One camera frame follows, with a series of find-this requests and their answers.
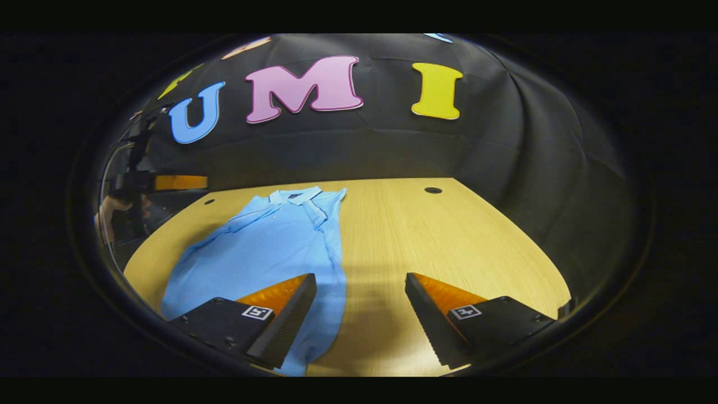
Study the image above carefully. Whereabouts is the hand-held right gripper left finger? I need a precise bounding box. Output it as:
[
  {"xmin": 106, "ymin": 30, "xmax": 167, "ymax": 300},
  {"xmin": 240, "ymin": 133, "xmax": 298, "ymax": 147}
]
[{"xmin": 168, "ymin": 273, "xmax": 317, "ymax": 371}]

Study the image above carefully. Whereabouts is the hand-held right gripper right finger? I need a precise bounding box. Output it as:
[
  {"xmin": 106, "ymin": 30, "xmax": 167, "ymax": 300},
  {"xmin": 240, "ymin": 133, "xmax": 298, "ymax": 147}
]
[{"xmin": 405, "ymin": 273, "xmax": 561, "ymax": 371}]

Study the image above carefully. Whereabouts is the light blue T-shirt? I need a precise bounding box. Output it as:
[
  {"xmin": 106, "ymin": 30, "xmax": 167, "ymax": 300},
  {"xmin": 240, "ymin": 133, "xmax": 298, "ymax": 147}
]
[{"xmin": 161, "ymin": 186, "xmax": 348, "ymax": 377}]

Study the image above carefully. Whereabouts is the black backdrop cloth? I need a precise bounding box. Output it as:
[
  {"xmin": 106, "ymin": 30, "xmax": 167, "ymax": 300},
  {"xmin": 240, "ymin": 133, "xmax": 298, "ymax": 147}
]
[{"xmin": 104, "ymin": 34, "xmax": 640, "ymax": 281}]

